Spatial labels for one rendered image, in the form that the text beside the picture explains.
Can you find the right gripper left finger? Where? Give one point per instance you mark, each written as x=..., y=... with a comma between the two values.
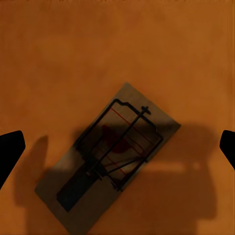
x=12, y=146

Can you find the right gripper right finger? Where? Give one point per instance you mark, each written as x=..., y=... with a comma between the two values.
x=227, y=145

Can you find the cabinet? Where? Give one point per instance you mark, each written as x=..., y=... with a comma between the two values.
x=61, y=63

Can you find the mousetrap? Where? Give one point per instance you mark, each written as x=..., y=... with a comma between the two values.
x=105, y=159

